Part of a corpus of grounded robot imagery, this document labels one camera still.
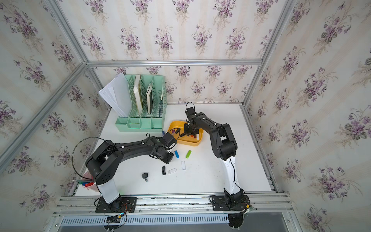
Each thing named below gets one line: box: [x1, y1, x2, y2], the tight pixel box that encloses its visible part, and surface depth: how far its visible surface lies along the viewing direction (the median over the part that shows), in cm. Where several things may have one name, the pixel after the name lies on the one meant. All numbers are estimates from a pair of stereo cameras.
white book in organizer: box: [133, 74, 143, 116], surface depth 100 cm
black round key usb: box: [141, 172, 149, 183], surface depth 83 cm
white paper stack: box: [98, 72, 133, 118], surface depth 99 cm
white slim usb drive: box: [181, 160, 186, 172], surface depth 88 cm
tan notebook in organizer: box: [145, 83, 153, 115], surface depth 103 cm
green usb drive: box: [185, 149, 192, 160], surface depth 93 cm
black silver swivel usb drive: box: [161, 165, 167, 176], surface depth 87 cm
